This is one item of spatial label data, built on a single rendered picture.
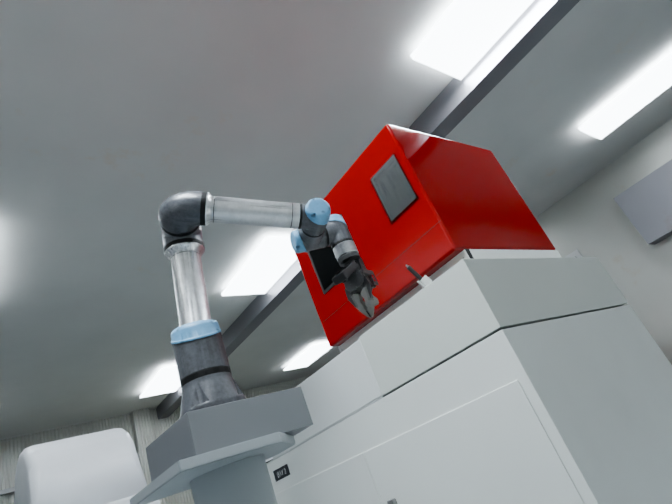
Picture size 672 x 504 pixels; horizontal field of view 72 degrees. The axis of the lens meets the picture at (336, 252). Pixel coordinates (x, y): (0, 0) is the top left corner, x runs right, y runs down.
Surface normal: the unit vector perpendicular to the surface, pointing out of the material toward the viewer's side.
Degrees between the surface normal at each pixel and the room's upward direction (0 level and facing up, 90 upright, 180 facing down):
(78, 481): 79
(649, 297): 90
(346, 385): 90
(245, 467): 90
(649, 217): 90
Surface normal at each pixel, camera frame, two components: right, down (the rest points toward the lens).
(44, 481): 0.51, -0.69
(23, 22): 0.35, 0.84
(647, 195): -0.76, -0.01
